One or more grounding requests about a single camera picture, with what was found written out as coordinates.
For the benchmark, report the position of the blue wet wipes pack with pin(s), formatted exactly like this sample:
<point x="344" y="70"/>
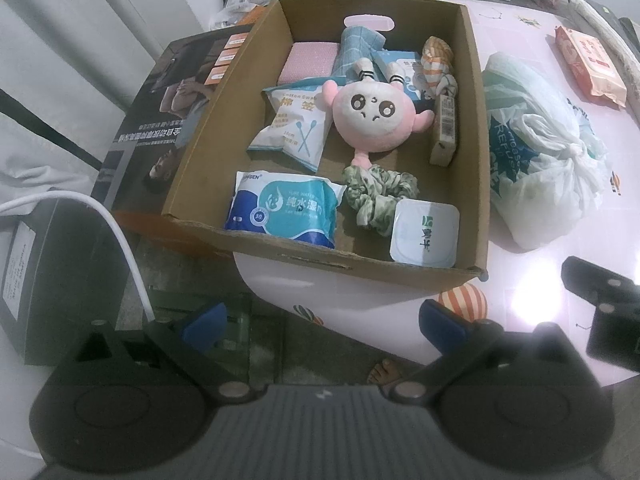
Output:
<point x="280" y="210"/>

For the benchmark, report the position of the light blue tissue pack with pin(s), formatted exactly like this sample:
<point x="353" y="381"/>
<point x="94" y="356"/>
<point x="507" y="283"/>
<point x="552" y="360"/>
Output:
<point x="400" y="62"/>

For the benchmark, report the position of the pink sponge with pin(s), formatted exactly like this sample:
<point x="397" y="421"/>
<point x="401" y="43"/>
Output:
<point x="307" y="62"/>

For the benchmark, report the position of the large white plastic bag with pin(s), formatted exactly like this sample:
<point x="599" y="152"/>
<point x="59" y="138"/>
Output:
<point x="540" y="185"/>

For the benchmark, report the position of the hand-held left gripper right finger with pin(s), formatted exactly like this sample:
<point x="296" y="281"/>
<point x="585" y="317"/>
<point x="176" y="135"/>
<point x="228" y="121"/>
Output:
<point x="440" y="324"/>

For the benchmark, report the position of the beige bar box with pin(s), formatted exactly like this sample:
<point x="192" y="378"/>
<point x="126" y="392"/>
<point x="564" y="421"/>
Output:
<point x="444" y="130"/>

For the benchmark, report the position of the light blue towel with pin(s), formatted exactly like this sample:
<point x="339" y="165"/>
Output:
<point x="355" y="50"/>

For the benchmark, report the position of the green patterned scrunchie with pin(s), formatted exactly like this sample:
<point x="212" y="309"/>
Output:
<point x="370" y="190"/>

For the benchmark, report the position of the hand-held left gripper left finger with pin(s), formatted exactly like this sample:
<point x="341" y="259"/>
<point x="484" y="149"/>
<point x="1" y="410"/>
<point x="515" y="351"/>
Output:
<point x="205" y="326"/>

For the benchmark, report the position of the orange wet wipes pack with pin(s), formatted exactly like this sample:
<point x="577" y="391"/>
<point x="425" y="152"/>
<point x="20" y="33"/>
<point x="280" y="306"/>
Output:
<point x="590" y="65"/>

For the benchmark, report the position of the dark grey box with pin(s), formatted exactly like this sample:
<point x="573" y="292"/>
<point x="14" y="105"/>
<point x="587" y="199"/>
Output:
<point x="50" y="270"/>

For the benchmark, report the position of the cotton swab pack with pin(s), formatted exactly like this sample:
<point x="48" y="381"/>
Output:
<point x="290" y="130"/>

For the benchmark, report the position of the grey printed blanket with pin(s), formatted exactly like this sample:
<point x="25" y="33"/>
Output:
<point x="631" y="37"/>

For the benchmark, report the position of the orange striped cloth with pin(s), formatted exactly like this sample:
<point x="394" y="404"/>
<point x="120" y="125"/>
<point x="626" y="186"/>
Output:
<point x="435" y="55"/>

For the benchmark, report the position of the pink plush doll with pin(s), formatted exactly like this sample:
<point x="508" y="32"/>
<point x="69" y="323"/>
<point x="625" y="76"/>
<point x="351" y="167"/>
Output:
<point x="372" y="115"/>

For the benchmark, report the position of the white lidded cup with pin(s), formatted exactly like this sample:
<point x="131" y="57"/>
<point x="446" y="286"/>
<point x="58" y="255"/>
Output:
<point x="425" y="235"/>

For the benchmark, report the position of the person's foot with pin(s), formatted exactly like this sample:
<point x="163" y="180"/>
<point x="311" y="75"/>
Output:
<point x="387" y="372"/>

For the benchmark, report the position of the cardboard box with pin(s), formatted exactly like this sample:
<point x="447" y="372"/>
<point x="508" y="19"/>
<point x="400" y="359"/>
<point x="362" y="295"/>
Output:
<point x="210" y="135"/>

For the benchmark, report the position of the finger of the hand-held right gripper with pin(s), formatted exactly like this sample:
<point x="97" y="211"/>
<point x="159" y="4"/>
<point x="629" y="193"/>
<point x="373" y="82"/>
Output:
<point x="600" y="280"/>
<point x="617" y="340"/>

